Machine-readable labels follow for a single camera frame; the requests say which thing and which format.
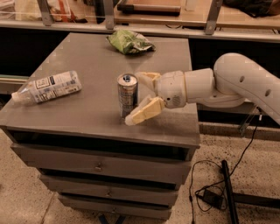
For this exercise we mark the grey drawer cabinet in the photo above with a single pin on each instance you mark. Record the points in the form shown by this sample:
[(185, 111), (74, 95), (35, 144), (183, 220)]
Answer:
[(90, 120)]

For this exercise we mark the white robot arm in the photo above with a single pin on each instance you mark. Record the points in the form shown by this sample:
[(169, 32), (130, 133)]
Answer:
[(233, 79)]

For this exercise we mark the metal railing frame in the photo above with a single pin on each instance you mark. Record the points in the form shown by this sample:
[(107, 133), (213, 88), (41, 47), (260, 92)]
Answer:
[(230, 23)]

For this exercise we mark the black floor bar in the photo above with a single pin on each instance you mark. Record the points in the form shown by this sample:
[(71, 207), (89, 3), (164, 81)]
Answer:
[(230, 197)]

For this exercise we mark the clear plastic water bottle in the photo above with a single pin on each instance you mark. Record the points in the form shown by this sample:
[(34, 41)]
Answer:
[(48, 88)]

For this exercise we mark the top grey drawer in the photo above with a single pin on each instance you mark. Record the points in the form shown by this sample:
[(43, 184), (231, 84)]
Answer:
[(103, 163)]

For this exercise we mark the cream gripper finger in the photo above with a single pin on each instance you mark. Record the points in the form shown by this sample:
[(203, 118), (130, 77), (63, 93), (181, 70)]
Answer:
[(149, 107), (148, 79)]

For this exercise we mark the black power adapter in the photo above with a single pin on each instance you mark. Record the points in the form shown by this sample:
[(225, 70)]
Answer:
[(212, 199)]

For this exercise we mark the silver blue redbull can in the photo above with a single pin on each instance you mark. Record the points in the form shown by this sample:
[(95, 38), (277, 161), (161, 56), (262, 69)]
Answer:
[(127, 93)]

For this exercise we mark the green chip bag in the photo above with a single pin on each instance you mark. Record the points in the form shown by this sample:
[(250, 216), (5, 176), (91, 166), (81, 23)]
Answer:
[(130, 42)]

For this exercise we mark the bottom grey drawer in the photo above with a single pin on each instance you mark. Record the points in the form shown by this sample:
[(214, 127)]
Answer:
[(102, 205)]

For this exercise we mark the middle grey drawer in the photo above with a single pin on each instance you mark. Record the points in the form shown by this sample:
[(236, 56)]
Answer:
[(111, 191)]

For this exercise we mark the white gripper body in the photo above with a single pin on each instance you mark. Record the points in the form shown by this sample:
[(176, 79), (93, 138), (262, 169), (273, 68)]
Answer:
[(171, 88)]

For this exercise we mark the grey drawer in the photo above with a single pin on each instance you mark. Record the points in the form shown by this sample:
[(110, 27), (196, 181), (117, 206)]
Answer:
[(103, 163), (102, 205), (111, 191)]

